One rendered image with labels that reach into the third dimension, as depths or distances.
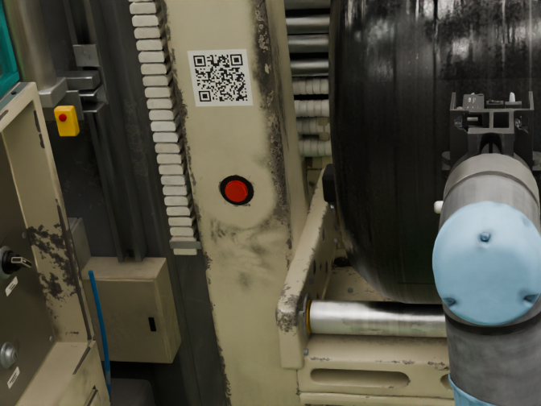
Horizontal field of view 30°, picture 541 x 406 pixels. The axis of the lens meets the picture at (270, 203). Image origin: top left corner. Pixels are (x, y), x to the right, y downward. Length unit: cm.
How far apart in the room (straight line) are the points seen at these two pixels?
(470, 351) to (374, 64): 39
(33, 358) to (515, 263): 78
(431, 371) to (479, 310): 62
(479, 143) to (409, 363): 55
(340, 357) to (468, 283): 65
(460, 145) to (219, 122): 47
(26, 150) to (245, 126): 27
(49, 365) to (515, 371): 75
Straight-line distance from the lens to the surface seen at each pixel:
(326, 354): 134
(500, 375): 76
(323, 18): 164
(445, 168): 94
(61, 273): 133
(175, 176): 136
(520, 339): 75
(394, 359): 133
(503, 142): 83
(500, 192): 75
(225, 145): 131
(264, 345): 147
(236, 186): 133
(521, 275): 70
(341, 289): 157
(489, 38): 104
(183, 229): 140
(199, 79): 128
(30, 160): 125
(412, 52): 105
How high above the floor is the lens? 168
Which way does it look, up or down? 29 degrees down
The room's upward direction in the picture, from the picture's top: 7 degrees counter-clockwise
